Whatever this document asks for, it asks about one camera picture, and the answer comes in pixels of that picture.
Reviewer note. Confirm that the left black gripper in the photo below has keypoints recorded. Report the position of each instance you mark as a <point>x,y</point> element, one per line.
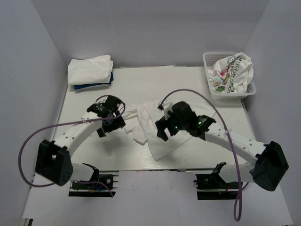
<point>119,122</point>

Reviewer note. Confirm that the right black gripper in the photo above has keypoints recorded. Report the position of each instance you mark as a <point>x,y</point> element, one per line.
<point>162,124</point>

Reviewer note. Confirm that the plain white t shirt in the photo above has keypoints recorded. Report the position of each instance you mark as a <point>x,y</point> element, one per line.
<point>140,120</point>

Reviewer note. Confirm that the white printed t shirt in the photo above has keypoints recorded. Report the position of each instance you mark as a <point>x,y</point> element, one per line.
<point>231,74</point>

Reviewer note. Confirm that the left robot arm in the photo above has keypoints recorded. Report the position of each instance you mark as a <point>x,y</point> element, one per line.
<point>54,157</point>

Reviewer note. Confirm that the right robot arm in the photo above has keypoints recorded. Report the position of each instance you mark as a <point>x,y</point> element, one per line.
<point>265,164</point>

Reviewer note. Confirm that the folded blue t shirt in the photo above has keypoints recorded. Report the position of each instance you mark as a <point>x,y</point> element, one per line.
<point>84,86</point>

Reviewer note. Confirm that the folded white t shirt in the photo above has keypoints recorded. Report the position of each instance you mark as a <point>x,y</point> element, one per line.
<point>90,71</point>

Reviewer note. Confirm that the white plastic basket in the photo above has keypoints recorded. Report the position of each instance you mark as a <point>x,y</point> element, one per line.
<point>209,59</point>

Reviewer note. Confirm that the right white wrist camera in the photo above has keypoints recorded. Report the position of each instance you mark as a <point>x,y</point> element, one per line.
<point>165,107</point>

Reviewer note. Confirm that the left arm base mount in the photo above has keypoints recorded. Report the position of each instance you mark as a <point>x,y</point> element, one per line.
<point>105,188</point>

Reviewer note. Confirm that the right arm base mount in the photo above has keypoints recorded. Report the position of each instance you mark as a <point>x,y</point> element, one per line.
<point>211,188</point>

